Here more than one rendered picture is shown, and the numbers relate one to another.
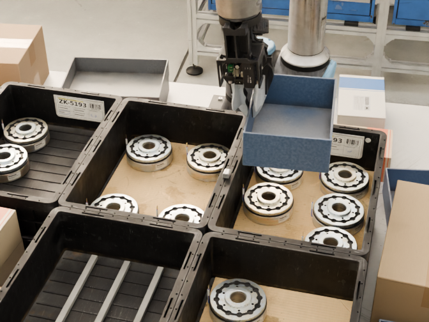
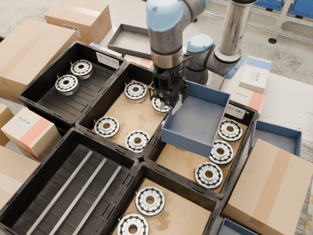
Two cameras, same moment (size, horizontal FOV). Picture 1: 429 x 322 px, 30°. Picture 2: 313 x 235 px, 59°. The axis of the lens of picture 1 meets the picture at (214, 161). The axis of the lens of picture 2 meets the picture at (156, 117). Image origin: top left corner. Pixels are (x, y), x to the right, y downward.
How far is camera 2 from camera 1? 73 cm
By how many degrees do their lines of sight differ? 20
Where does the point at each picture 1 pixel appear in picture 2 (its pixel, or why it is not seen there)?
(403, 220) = (253, 167)
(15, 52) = (91, 18)
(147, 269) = (114, 164)
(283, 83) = (199, 89)
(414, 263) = (250, 199)
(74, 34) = not seen: outside the picture
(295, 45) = (222, 48)
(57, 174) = (90, 95)
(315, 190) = not seen: hidden behind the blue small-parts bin
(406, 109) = (279, 79)
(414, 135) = (278, 96)
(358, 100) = (253, 74)
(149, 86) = not seen: hidden behind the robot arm
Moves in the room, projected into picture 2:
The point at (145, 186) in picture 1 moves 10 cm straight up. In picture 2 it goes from (128, 111) to (126, 97)
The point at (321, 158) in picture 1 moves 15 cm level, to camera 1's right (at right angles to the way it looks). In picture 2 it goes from (205, 152) to (260, 163)
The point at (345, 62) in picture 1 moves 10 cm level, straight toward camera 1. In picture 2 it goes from (261, 27) to (259, 33)
